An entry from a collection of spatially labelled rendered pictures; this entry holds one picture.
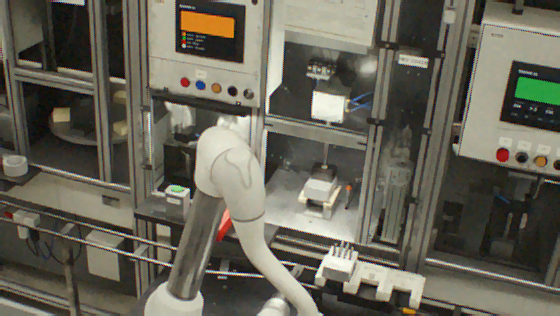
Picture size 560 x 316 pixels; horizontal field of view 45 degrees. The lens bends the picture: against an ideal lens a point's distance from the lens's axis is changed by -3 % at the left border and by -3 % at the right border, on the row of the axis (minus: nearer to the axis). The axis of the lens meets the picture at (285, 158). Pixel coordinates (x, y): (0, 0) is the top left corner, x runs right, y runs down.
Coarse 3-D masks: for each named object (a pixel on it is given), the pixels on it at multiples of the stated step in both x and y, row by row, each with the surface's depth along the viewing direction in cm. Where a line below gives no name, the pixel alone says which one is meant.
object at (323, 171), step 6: (324, 144) 263; (324, 150) 263; (324, 156) 265; (318, 162) 271; (324, 162) 266; (312, 168) 266; (318, 168) 267; (324, 168) 267; (330, 168) 267; (312, 174) 267; (318, 174) 266; (324, 174) 266; (330, 174) 265; (324, 180) 267; (330, 180) 266
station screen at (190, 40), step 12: (180, 12) 230; (192, 12) 229; (204, 12) 227; (216, 12) 226; (228, 12) 225; (180, 24) 232; (180, 36) 234; (192, 36) 233; (204, 36) 231; (216, 36) 230; (180, 48) 236; (192, 48) 235; (204, 48) 233; (216, 48) 232; (228, 48) 230
